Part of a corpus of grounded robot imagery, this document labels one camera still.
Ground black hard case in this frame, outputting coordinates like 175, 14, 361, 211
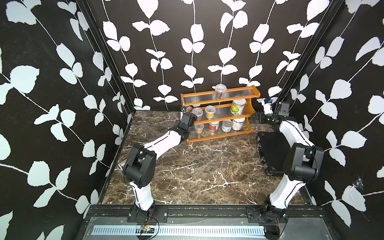
257, 132, 291, 177

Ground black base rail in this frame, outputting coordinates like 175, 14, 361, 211
85, 205, 326, 225

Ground small circuit board with wires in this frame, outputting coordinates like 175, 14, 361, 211
139, 226, 156, 235

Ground large white jar green label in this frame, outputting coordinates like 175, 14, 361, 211
230, 99, 247, 116

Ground small metal pull-tab can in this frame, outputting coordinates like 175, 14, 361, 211
222, 120, 233, 133

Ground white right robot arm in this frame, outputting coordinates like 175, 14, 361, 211
257, 102, 324, 222

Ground white slotted cable duct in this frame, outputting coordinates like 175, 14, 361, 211
91, 225, 265, 237

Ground small seed jar orange label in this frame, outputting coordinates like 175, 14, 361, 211
195, 124, 205, 134

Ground clear seed jar orange contents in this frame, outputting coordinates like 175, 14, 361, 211
205, 106, 216, 119

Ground red white labelled jar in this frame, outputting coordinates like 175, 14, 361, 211
208, 122, 220, 133

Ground large white labelled jar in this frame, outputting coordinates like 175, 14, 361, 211
232, 118, 246, 131

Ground orange wooden three-tier shelf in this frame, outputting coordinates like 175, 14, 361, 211
181, 86, 261, 143

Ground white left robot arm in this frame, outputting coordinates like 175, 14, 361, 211
123, 112, 197, 217

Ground clear seed jar purple label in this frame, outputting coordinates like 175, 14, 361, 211
215, 84, 227, 99

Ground playing card box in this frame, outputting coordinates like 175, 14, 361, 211
118, 161, 126, 170

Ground clear seed jar dark contents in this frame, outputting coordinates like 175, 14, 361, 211
192, 108, 203, 122

